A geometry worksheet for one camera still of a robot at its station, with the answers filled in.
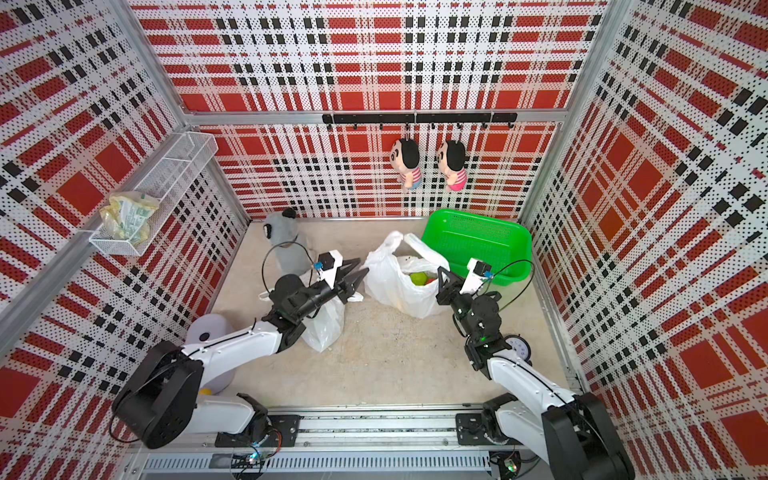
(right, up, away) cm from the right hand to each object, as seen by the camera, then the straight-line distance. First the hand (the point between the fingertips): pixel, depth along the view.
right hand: (441, 267), depth 79 cm
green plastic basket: (+29, +6, +32) cm, 44 cm away
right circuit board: (+14, -44, -12) cm, 47 cm away
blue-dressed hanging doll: (-9, +34, +12) cm, 37 cm away
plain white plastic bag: (-32, -18, +3) cm, 37 cm away
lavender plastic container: (-65, -18, +3) cm, 67 cm away
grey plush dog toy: (-49, +12, +15) cm, 52 cm away
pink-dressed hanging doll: (+5, +34, +14) cm, 37 cm away
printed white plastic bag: (-14, -1, 0) cm, 15 cm away
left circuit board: (-48, -46, -9) cm, 67 cm away
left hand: (-19, +1, -2) cm, 20 cm away
